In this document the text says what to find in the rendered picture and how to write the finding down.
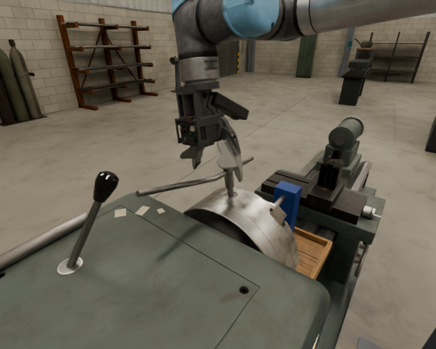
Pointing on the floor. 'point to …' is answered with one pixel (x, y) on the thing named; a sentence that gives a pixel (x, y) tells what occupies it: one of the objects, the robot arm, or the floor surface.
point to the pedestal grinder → (176, 70)
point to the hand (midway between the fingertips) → (218, 174)
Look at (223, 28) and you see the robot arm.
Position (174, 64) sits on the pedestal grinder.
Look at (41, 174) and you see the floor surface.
